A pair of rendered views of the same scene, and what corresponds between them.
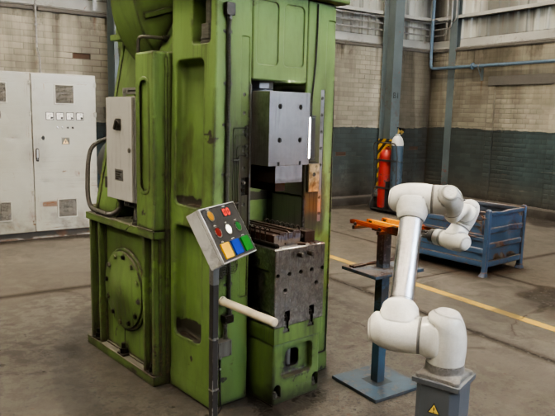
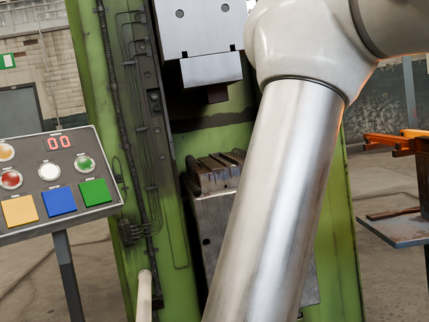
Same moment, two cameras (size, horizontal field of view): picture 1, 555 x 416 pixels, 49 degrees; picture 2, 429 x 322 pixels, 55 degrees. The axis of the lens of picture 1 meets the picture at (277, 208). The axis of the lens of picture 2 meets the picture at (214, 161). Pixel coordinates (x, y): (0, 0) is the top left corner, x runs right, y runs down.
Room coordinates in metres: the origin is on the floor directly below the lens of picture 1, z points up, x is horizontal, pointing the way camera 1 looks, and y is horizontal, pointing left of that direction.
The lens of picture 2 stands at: (2.19, -0.78, 1.19)
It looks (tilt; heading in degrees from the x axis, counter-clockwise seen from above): 7 degrees down; 33
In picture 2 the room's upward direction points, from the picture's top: 9 degrees counter-clockwise
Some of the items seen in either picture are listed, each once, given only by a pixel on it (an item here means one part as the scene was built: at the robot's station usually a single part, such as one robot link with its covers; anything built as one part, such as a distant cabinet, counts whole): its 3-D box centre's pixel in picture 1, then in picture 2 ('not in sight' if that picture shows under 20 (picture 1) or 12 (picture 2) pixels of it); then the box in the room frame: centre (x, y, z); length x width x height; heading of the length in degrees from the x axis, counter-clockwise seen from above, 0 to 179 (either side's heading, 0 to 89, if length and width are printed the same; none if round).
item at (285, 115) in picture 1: (271, 128); (203, 7); (3.54, 0.05, 1.56); 0.42 x 0.39 x 0.40; 41
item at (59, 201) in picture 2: (236, 247); (59, 202); (2.87, 0.19, 1.01); 0.07 x 0.05 x 0.07; 156
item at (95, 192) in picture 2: (245, 243); (94, 193); (2.96, 0.15, 1.01); 0.07 x 0.05 x 0.07; 156
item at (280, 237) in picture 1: (263, 232); (218, 168); (3.51, 0.08, 0.96); 0.42 x 0.20 x 0.09; 41
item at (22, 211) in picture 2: (226, 250); (20, 211); (2.78, 0.23, 1.01); 0.07 x 0.05 x 0.07; 156
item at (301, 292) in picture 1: (268, 274); (241, 230); (3.55, 0.04, 0.69); 0.56 x 0.38 x 0.45; 41
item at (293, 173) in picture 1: (264, 171); (203, 75); (3.51, 0.08, 1.32); 0.42 x 0.20 x 0.10; 41
